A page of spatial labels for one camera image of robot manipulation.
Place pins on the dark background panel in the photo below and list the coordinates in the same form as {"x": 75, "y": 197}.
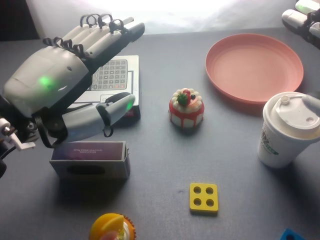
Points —
{"x": 15, "y": 20}

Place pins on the orange toy cupcake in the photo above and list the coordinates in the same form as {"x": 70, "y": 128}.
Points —
{"x": 110, "y": 226}

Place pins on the grey table cloth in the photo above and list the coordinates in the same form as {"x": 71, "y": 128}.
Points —
{"x": 160, "y": 160}

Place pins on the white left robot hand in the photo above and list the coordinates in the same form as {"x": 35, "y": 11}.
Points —
{"x": 50, "y": 70}

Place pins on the white backdrop sheet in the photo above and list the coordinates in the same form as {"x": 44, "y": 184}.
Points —
{"x": 190, "y": 15}

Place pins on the purple-topped grey box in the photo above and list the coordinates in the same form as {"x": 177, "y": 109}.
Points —
{"x": 90, "y": 152}

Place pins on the pink round plate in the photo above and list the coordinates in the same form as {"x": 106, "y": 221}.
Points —
{"x": 252, "y": 67}

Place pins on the black white calculator box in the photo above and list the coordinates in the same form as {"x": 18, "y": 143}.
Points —
{"x": 117, "y": 72}

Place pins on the yellow block with four holes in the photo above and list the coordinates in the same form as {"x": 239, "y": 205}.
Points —
{"x": 203, "y": 207}

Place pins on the toy strawberry cake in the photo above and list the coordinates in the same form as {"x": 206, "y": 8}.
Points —
{"x": 186, "y": 110}

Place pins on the blue block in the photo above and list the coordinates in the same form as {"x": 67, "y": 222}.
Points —
{"x": 291, "y": 235}

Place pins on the white lidded coffee cup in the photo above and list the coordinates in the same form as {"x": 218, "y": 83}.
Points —
{"x": 282, "y": 135}

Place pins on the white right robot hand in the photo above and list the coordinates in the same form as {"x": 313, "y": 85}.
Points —
{"x": 295, "y": 17}

